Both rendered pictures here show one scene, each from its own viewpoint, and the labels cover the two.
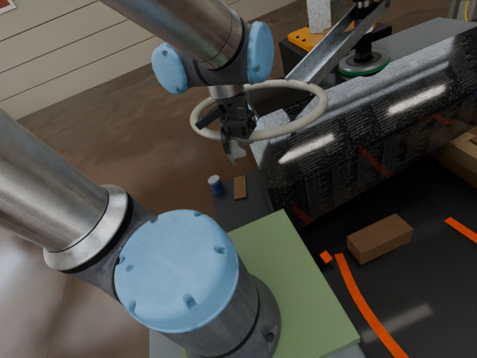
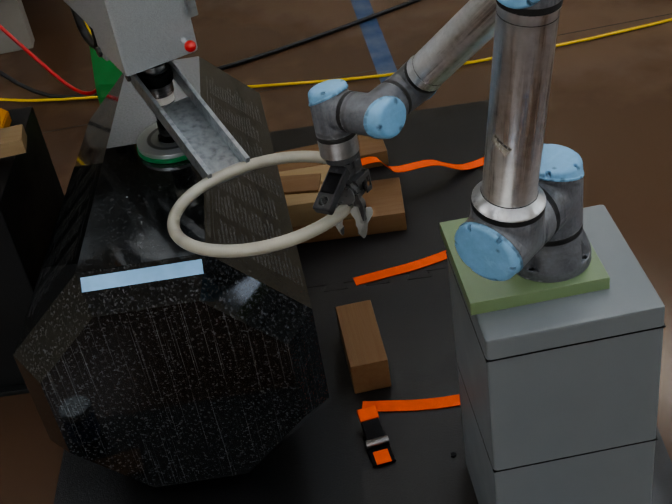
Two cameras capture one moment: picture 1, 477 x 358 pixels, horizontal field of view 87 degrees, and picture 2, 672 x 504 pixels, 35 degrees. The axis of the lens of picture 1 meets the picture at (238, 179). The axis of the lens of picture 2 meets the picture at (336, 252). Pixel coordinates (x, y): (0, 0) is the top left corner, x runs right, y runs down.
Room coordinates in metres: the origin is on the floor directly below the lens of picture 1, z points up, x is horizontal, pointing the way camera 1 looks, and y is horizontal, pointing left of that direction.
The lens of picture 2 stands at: (0.70, 1.99, 2.43)
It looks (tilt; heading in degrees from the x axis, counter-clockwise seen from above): 37 degrees down; 269
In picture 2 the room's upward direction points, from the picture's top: 10 degrees counter-clockwise
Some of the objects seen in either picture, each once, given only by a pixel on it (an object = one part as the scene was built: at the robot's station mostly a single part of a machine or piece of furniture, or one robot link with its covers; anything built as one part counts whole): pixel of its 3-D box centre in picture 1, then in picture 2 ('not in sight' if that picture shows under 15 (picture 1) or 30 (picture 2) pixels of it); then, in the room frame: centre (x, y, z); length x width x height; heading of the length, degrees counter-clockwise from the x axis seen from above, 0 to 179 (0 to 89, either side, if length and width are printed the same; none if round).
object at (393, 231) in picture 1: (378, 239); (362, 345); (0.64, -0.57, 0.07); 0.30 x 0.12 x 0.12; 93
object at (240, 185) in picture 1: (240, 187); not in sight; (1.51, 0.01, 0.02); 0.25 x 0.10 x 0.01; 166
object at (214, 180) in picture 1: (216, 185); not in sight; (1.58, 0.19, 0.08); 0.10 x 0.10 x 0.13
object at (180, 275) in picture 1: (189, 279); (545, 190); (0.21, 0.12, 1.07); 0.17 x 0.15 x 0.18; 45
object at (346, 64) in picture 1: (363, 60); (172, 137); (1.09, -0.76, 0.85); 0.21 x 0.21 x 0.01
